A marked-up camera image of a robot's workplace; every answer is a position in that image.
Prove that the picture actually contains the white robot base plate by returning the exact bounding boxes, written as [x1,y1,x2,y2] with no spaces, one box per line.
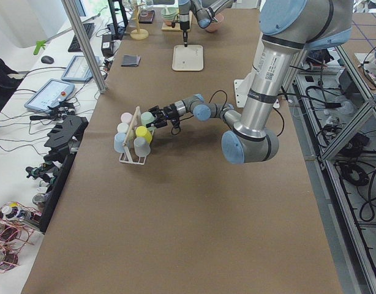
[233,79,263,108]

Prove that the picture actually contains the black keyboard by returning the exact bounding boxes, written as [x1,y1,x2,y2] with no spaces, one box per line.
[67,22,96,53]

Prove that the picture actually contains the yellow cup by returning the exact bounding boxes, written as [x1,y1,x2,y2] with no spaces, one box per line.
[135,126,152,144]

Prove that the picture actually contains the blue cup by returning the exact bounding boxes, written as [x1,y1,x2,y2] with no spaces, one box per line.
[114,132,126,154]

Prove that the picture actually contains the black box with label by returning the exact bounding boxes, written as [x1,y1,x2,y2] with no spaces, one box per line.
[101,34,121,58]

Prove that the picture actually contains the pink bowl with ice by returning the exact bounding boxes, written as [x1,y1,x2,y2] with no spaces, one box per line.
[205,13,224,32]

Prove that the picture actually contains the green handled grabber tool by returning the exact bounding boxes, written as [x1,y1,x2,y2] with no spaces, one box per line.
[33,6,107,55]

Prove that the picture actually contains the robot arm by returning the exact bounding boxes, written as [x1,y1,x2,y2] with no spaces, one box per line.
[178,0,235,47]
[147,0,353,164]

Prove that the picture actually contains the wooden cutting board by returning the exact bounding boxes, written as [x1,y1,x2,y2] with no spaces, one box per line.
[161,20,182,32]

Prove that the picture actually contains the grey cup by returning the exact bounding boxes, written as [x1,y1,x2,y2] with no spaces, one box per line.
[133,137,151,157]

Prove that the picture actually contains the teach pendant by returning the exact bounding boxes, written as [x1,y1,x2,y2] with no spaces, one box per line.
[24,79,75,112]
[61,55,92,83]

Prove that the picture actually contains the near teach pendant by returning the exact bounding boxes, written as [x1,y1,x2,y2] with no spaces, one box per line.
[24,79,75,112]

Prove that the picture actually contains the aluminium frame post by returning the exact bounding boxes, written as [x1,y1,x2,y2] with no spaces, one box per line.
[61,0,107,94]

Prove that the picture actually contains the cream rabbit tray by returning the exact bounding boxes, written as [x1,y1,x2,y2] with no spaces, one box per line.
[171,45,204,72]

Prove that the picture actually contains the cream white cup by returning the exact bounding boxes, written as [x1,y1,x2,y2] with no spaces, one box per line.
[117,122,129,134]

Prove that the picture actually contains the pink cup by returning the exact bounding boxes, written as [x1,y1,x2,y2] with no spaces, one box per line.
[121,112,133,124]

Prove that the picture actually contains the wooden mug tree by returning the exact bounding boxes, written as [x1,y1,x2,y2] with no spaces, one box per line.
[130,0,149,40]

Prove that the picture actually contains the folded grey cloth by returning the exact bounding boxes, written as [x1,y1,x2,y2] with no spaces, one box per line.
[121,55,141,67]

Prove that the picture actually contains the stacked green bowls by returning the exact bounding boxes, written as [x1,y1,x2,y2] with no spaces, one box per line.
[160,7,179,26]

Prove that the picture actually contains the white wire cup rack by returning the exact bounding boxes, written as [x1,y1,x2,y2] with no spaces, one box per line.
[119,106,154,165]

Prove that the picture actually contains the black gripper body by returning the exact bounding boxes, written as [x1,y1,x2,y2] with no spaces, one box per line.
[179,21,189,47]
[148,105,179,129]

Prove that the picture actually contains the far teach pendant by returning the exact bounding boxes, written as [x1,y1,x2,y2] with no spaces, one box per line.
[61,55,92,83]

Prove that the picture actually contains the green cup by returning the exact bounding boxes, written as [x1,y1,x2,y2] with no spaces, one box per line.
[141,111,156,127]

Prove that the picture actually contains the black computer mouse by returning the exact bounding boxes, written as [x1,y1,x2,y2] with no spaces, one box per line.
[41,56,55,64]

